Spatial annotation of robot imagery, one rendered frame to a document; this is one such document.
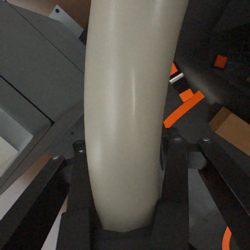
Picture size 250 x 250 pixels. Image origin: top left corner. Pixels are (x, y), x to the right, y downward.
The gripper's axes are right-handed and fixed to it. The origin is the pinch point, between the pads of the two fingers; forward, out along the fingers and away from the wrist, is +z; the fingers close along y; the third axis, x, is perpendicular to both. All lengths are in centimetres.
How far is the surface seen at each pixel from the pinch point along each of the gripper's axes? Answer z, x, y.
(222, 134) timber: 70, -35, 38
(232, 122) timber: 70, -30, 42
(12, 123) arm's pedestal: 7.9, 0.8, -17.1
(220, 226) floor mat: 81, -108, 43
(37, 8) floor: 90, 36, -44
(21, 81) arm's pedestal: 17.3, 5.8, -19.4
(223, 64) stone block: 44, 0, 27
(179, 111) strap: 83, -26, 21
